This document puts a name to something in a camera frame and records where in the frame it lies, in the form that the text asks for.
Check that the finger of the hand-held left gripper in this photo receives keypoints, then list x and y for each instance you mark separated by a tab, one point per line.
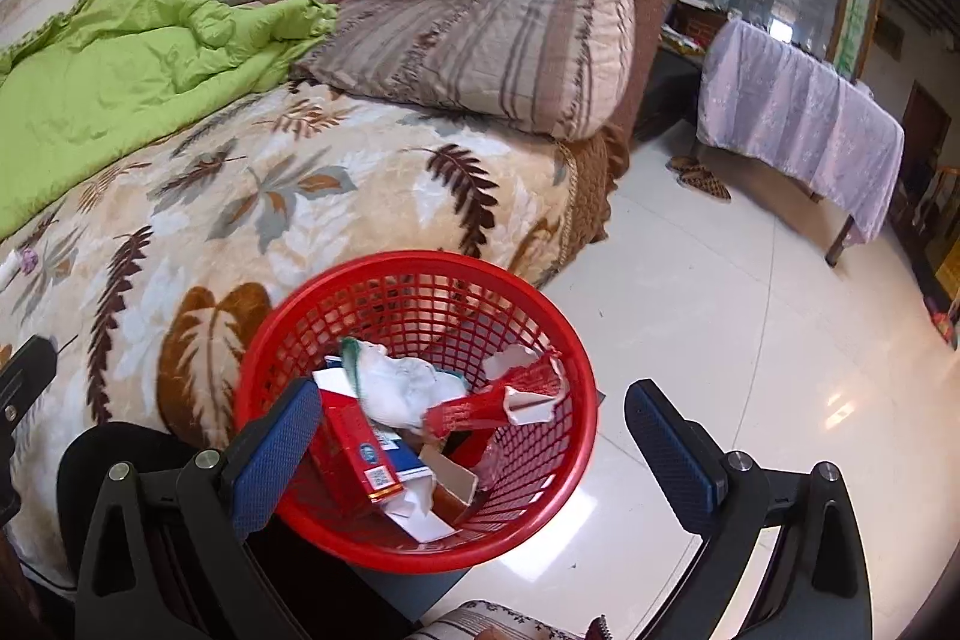
30	370

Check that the patterned cushion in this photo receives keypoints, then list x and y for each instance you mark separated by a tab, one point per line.
480	621

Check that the wooden table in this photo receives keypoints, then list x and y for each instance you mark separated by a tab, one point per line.
838	244

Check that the red cigarette box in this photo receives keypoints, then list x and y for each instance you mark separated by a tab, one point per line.
349	445

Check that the dark low cabinet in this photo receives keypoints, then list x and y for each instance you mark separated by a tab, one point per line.
667	93

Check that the green quilt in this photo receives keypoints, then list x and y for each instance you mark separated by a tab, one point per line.
112	78

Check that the black stool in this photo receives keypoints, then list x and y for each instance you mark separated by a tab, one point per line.
154	441

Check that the brown patterned slipper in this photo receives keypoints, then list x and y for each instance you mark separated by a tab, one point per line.
684	163
705	184

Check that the grey sock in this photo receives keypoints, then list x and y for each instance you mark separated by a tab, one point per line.
397	389

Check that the blue white box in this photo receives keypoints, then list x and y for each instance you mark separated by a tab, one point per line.
405	456

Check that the green wall hanging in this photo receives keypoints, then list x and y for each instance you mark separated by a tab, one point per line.
859	3

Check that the torn red white box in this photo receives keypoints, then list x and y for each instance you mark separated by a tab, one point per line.
480	411

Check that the red plastic mesh basket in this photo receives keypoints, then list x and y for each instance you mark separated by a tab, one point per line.
450	310

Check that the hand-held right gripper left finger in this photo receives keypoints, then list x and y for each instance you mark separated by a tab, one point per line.
277	452

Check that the striped pillow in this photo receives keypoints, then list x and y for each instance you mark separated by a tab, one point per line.
487	48

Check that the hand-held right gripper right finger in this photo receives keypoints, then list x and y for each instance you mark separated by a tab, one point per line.
675	460

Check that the table with lilac cloth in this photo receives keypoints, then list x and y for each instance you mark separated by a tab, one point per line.
795	108

